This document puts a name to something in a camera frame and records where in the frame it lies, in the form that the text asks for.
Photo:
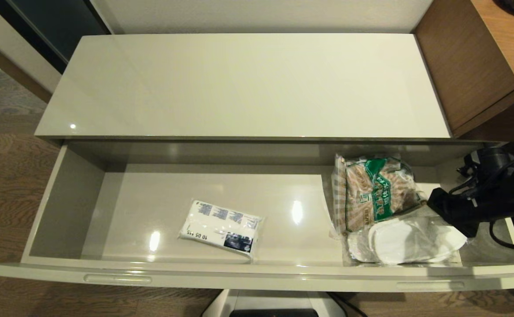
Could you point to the open grey drawer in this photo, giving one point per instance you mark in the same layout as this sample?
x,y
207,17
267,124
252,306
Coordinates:
x,y
63,211

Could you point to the brown wooden desk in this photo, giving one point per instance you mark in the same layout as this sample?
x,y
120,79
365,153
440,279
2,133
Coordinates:
x,y
472,57

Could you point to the white slippers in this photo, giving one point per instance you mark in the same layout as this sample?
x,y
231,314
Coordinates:
x,y
357,246
411,242

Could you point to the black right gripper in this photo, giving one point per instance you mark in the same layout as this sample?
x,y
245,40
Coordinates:
x,y
468,211

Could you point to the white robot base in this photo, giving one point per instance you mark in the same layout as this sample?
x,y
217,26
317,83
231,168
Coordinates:
x,y
274,299

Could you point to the glossy grey cabinet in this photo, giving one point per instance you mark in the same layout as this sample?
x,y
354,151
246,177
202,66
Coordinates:
x,y
217,88

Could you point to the white tissue pack blue print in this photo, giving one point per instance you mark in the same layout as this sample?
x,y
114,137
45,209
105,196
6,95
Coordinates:
x,y
219,224

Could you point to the white slippers in flat bag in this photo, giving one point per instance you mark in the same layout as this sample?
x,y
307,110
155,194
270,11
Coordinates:
x,y
357,246

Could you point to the green brown snack bag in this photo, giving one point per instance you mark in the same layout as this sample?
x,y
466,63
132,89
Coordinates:
x,y
371,193

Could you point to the dark glass door panel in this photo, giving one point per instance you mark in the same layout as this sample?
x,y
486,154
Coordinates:
x,y
54,26

